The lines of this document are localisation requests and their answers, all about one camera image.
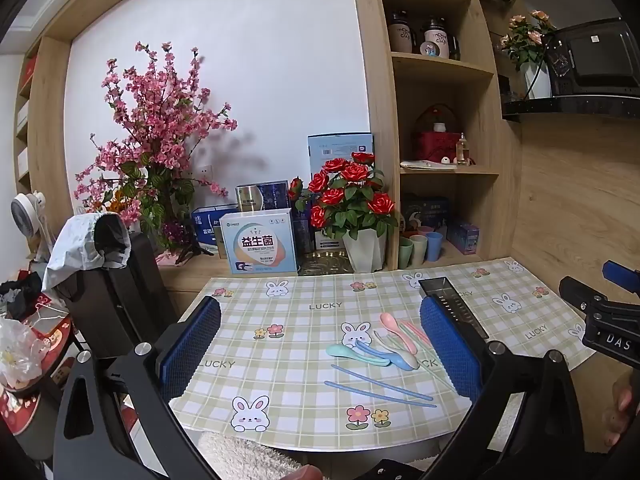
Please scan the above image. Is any beige spoon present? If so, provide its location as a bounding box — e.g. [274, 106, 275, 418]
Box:
[374, 331, 420, 367]

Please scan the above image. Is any red gift bag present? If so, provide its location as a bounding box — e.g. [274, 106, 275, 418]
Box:
[0, 310, 76, 436]

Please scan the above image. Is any silver and blue box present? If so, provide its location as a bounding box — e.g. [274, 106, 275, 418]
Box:
[235, 181, 291, 213]

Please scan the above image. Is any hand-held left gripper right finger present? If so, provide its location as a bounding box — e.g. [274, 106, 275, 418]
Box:
[419, 296, 599, 480]

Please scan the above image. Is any low blue box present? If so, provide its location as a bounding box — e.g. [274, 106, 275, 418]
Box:
[191, 205, 240, 248]

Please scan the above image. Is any checked rabbit table mat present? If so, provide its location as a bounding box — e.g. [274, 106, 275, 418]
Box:
[170, 257, 598, 453]

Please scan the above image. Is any blue chopstick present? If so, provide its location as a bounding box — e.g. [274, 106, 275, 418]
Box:
[331, 364, 435, 402]
[324, 381, 437, 408]

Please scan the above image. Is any peach rose bouquet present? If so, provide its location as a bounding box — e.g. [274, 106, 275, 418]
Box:
[497, 10, 557, 71]

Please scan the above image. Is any small black tripod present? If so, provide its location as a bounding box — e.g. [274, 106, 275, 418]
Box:
[172, 240, 213, 263]

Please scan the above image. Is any clear plastic bag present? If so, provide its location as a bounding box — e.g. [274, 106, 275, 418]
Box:
[0, 316, 48, 390]

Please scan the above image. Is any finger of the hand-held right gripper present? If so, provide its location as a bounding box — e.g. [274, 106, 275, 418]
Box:
[559, 276, 610, 317]
[602, 260, 640, 287]

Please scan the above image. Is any black chair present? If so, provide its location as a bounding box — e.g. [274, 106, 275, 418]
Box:
[52, 215, 178, 361]

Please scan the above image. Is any blue illustrated box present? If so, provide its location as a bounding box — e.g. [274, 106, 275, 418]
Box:
[422, 199, 449, 231]

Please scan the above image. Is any blue spoon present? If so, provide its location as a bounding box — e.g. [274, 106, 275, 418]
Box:
[355, 341, 421, 372]

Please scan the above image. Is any purple box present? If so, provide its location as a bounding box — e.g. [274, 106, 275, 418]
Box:
[446, 220, 481, 256]

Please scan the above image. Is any white fluffy rug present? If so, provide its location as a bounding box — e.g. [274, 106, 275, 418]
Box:
[197, 432, 301, 480]

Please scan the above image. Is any tall light blue box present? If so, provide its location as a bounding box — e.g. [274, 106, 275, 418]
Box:
[307, 132, 375, 181]

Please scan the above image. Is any white and blue supplement box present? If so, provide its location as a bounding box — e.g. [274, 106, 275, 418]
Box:
[220, 208, 299, 276]

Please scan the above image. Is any white desk fan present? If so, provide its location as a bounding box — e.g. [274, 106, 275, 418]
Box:
[11, 191, 51, 261]

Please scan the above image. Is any person's left hand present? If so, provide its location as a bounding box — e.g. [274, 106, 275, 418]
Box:
[277, 465, 323, 480]

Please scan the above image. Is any stainless steel utensil tray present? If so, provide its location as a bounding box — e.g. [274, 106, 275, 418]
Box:
[418, 276, 490, 341]

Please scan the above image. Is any dark illustrated box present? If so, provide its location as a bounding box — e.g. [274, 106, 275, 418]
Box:
[402, 195, 427, 231]

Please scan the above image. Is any teal spoon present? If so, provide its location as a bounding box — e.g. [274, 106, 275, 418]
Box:
[326, 342, 391, 367]

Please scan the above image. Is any dark blue box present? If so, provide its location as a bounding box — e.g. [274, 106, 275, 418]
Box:
[292, 210, 316, 253]

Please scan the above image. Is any pink spoon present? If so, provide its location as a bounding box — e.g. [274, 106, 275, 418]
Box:
[379, 312, 407, 341]

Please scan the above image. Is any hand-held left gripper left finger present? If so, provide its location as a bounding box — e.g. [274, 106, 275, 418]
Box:
[52, 296, 223, 480]

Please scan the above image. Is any black microwave oven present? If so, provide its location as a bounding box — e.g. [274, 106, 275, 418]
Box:
[544, 17, 640, 98]

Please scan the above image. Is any pink blossom artificial tree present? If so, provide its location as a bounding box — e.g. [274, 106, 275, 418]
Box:
[74, 42, 238, 256]

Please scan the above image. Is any grey cloth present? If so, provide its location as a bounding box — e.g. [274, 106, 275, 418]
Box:
[42, 212, 132, 291]

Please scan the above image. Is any wooden shelf unit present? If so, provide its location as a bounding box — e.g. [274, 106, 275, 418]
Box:
[350, 0, 523, 273]

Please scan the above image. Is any pink chopstick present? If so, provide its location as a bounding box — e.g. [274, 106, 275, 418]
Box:
[399, 320, 433, 348]
[402, 319, 435, 345]

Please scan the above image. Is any red rose bouquet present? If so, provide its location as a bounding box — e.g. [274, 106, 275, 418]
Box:
[289, 152, 398, 241]

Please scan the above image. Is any tall white vase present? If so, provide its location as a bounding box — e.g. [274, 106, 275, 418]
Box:
[522, 60, 551, 100]

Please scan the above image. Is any person's right hand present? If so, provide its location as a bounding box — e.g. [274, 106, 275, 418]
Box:
[602, 370, 640, 448]

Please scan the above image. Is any red basket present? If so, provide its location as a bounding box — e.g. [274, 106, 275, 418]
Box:
[411, 104, 462, 161]

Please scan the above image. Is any white faceted vase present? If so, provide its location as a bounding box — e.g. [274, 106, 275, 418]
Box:
[341, 227, 388, 273]

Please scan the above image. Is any black stone shelf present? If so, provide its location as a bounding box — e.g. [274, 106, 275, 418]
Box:
[502, 96, 640, 121]

